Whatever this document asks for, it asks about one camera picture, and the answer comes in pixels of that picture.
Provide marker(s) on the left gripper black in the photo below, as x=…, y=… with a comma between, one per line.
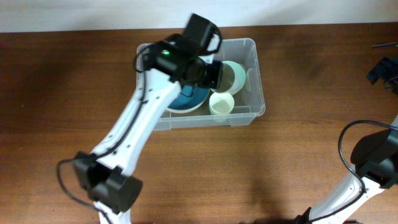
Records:
x=215, y=80

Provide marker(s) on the grey cup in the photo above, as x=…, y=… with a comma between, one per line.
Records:
x=229, y=82

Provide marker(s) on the green bowl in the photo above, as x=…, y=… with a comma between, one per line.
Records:
x=240, y=73

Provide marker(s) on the blue plate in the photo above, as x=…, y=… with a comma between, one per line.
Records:
x=190, y=97

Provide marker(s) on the yellow bowl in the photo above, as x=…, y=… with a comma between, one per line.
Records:
x=236, y=91

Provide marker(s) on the cream cup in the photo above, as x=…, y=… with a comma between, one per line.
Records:
x=221, y=103

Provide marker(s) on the cream plate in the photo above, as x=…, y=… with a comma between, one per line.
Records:
x=186, y=110

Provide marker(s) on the green cup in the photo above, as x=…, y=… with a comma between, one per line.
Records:
x=221, y=118

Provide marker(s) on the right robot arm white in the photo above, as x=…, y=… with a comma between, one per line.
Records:
x=373, y=169

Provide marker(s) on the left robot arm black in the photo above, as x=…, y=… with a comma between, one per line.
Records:
x=102, y=180

